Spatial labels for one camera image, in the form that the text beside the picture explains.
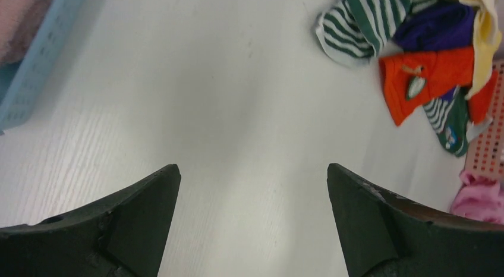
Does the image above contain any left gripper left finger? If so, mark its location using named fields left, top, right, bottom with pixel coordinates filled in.
left=1, top=165, right=181, bottom=276

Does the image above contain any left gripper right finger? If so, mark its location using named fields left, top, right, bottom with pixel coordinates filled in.
left=327, top=163, right=503, bottom=276

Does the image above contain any yellow towel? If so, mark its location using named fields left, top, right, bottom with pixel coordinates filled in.
left=457, top=0, right=502, bottom=100

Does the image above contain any light pink towel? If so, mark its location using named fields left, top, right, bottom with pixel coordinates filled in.
left=1, top=0, right=53, bottom=66

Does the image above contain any bright pink cloth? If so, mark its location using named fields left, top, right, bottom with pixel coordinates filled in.
left=449, top=170, right=503, bottom=225

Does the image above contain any pink plastic basket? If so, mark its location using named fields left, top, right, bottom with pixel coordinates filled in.
left=464, top=59, right=503, bottom=180

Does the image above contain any dark green striped towel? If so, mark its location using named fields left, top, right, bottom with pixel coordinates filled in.
left=423, top=86, right=493, bottom=158

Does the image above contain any orange towel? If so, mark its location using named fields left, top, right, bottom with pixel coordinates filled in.
left=379, top=46, right=475, bottom=127

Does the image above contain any blue plastic basket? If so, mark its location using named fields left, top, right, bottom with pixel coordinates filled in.
left=1, top=0, right=85, bottom=134

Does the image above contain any green white striped towel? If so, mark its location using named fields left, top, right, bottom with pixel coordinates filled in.
left=314, top=0, right=438, bottom=68

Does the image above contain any purple towel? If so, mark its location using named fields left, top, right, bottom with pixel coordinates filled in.
left=393, top=0, right=475, bottom=52

